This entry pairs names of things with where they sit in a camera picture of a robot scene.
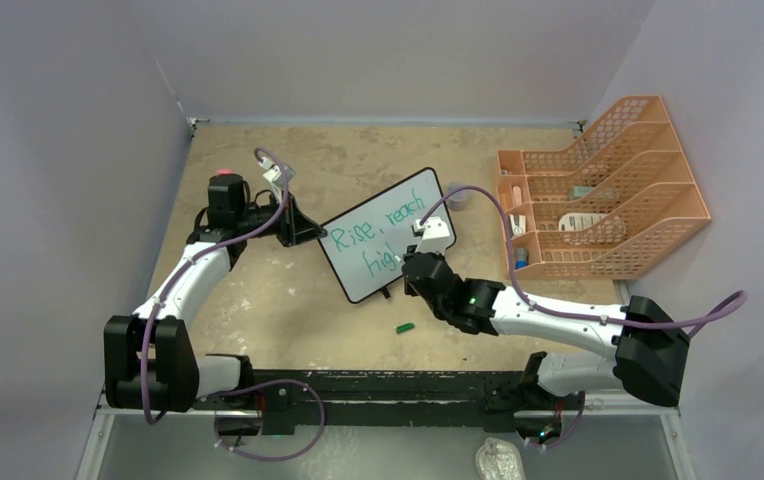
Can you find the white label card in organizer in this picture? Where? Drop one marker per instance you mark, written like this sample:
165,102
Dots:
580,221

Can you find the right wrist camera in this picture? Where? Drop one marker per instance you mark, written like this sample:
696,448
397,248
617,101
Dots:
434,235

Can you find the clear plastic bag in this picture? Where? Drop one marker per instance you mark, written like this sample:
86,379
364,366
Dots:
498,459

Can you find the aluminium frame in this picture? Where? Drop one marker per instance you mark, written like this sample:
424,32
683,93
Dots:
609,402

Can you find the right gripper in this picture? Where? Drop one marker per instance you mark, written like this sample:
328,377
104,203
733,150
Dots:
410,251

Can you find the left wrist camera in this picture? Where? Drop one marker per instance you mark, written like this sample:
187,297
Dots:
276,175

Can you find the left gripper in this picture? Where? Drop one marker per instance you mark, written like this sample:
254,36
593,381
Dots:
294,228

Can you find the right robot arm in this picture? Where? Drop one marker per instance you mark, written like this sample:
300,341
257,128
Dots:
635,347

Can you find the clear jar of paperclips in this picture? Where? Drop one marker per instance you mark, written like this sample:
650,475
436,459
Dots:
458,196

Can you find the white stapler in organizer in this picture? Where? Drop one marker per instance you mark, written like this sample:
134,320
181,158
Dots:
518,224

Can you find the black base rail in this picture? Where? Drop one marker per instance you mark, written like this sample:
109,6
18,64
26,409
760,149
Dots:
494,401

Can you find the orange plastic file organizer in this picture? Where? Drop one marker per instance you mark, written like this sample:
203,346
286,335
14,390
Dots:
628,164

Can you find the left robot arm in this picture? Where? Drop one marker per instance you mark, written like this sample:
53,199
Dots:
149,360

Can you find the green marker cap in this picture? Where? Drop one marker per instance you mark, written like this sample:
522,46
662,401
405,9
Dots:
404,328

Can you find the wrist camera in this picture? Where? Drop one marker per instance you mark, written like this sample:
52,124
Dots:
434,235
276,175

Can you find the small whiteboard black frame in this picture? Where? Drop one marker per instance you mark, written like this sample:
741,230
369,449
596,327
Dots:
360,242

